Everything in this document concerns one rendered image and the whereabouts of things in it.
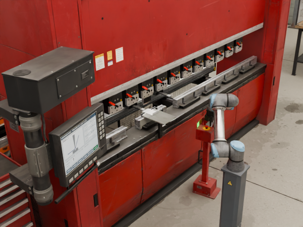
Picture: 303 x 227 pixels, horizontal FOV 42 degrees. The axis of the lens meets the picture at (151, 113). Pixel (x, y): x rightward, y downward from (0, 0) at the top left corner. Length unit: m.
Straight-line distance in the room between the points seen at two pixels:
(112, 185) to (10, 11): 1.63
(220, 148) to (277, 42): 2.35
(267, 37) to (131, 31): 2.42
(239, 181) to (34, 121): 1.81
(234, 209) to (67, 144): 1.74
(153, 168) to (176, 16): 1.44
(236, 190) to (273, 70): 2.33
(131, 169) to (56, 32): 1.58
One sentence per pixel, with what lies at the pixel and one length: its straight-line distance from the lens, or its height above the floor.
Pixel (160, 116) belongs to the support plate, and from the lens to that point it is 3.64.
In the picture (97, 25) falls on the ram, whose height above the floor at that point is 1.94.
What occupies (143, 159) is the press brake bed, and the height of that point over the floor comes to 0.65.
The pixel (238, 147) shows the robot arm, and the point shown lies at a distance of 3.24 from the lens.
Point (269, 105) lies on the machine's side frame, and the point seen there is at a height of 0.32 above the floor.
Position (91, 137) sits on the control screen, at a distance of 2.52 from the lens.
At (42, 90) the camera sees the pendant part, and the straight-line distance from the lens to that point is 2.11.
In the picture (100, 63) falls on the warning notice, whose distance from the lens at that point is 3.10.
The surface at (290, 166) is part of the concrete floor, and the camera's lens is 4.92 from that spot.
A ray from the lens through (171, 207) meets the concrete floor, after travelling 4.15.
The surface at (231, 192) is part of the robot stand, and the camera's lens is 3.45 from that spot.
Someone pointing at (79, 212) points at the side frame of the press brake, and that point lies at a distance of 3.18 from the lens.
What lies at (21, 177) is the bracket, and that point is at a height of 1.21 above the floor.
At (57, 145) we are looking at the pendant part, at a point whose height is 1.53.
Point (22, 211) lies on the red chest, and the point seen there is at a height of 0.63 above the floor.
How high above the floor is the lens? 2.70
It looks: 27 degrees down
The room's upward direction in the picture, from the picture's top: 1 degrees counter-clockwise
